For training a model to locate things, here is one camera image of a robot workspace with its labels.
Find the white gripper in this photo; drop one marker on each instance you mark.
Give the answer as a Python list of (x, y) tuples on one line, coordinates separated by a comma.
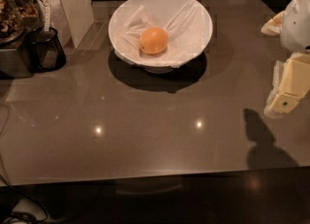
[(296, 24)]

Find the white cloth in bowl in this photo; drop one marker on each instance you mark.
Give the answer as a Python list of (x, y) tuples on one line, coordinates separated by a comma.
[(187, 27)]

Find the black mesh pen cup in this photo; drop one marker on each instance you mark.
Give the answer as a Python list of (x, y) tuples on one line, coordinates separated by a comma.
[(45, 46)]

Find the white bowl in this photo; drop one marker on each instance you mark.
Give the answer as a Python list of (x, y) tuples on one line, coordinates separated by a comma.
[(129, 17)]

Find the orange fruit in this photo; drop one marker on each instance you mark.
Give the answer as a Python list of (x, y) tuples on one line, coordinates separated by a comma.
[(153, 40)]

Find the white standing board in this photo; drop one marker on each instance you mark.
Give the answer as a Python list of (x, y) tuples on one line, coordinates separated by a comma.
[(72, 19)]

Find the dark box under tray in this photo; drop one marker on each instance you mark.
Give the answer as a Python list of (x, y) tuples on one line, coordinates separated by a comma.
[(16, 60)]

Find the white tag in cup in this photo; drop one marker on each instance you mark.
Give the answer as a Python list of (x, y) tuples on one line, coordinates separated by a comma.
[(47, 14)]

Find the tray of dried snacks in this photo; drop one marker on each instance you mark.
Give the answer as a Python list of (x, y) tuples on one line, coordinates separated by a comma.
[(13, 13)]

